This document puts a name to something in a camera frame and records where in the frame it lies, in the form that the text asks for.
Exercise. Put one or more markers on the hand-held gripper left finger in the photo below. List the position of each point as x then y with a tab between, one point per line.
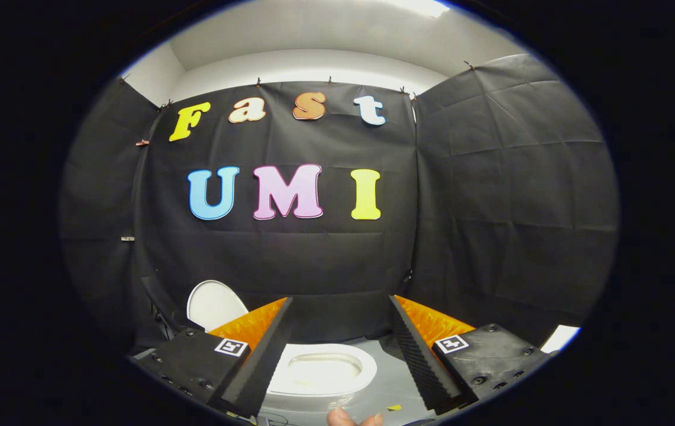
266	349

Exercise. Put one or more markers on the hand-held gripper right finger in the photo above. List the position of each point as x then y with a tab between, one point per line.
417	349

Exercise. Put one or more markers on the white toilet lid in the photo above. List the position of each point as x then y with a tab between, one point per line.
214	305

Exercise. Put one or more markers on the white toilet bowl with seat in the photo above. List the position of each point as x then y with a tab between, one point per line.
319	387

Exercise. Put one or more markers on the black backdrop cloth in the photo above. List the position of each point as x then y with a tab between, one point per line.
313	254

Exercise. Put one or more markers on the white panel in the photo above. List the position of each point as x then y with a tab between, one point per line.
559	338

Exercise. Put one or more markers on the ceiling light panel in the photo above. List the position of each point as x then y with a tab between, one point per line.
423	6

